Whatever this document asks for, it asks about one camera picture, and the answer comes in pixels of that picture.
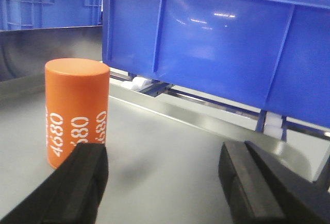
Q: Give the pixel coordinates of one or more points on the large blue plastic bin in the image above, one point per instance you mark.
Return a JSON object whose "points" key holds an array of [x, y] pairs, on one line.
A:
{"points": [[269, 54]]}

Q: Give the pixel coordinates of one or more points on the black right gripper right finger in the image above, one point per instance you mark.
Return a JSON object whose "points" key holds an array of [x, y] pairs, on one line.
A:
{"points": [[259, 189]]}

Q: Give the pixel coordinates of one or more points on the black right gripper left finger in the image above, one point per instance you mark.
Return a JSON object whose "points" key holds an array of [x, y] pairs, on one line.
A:
{"points": [[71, 194]]}

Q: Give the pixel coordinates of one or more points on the blue crate at left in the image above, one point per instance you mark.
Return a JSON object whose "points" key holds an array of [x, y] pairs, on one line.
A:
{"points": [[32, 14]]}

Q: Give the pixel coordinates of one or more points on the orange cylindrical capacitor 4680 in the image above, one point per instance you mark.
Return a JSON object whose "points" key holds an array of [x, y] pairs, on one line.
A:
{"points": [[76, 101]]}

